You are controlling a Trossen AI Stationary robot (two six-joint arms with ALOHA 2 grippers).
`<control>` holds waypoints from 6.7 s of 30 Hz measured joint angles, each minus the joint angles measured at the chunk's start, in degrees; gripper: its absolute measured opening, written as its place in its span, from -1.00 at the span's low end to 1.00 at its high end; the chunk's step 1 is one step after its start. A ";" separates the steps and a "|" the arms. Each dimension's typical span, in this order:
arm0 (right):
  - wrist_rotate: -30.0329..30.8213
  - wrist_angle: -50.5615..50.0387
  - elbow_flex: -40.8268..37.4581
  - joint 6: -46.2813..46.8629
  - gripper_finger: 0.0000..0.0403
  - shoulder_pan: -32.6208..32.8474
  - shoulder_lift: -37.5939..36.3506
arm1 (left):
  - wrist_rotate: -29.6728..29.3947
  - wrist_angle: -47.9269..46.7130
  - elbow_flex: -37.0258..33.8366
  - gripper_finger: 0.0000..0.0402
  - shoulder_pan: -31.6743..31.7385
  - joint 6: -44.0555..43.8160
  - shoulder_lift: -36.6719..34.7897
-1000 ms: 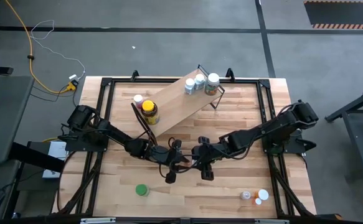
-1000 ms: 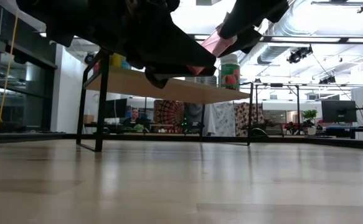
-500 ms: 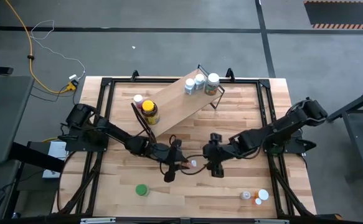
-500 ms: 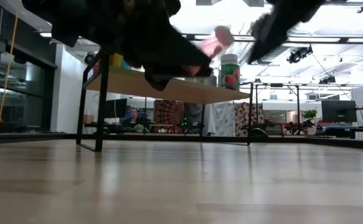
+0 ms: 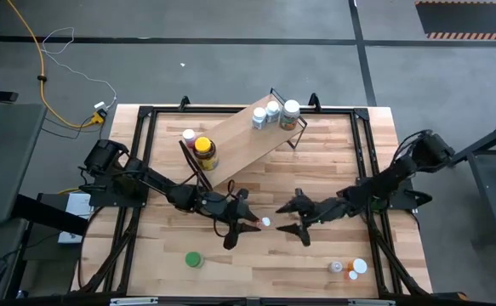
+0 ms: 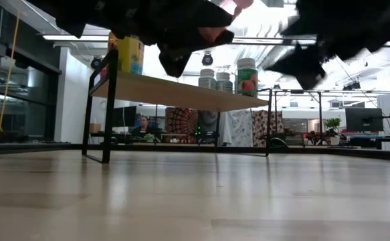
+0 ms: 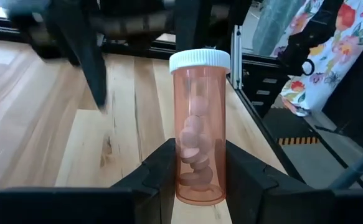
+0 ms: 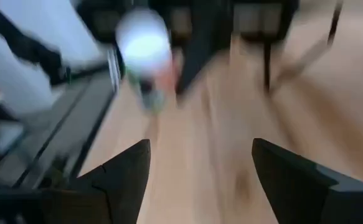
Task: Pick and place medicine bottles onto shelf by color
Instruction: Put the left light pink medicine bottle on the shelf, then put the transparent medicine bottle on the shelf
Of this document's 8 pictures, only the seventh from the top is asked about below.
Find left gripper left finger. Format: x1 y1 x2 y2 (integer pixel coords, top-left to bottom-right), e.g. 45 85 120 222
0 138 178 224

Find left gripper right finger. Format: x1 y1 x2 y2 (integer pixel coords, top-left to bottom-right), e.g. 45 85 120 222
224 139 363 224

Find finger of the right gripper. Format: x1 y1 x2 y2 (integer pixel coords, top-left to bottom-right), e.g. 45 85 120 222
51 2 108 112

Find slim orange pill vial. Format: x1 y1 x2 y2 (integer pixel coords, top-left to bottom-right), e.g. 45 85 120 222
168 49 232 206

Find grey metal pole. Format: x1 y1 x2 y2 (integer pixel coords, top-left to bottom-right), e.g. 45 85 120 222
329 133 363 190

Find black mat hazard stripes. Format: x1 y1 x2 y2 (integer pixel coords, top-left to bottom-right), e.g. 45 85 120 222
262 107 322 147

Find colourful floral cloth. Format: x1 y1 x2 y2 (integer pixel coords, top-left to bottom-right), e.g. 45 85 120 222
270 0 363 118

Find teal cloth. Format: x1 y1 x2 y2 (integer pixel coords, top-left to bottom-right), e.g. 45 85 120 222
252 0 306 58

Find silver aluminium post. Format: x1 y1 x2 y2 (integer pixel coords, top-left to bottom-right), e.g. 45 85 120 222
230 24 243 90

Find black strap with ring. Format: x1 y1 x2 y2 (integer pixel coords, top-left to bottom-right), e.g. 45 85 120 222
277 0 346 77

